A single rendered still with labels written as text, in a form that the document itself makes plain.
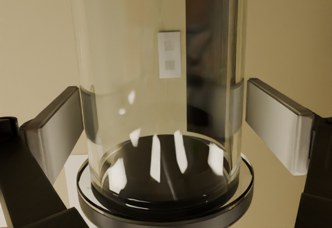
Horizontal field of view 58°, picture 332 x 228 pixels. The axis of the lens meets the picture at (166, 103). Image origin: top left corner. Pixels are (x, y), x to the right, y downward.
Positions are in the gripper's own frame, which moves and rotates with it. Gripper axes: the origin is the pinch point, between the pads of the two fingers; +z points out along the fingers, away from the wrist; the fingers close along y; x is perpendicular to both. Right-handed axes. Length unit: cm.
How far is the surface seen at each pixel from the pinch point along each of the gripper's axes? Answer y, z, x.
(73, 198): -25, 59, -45
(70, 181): -25, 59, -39
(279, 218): 36, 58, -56
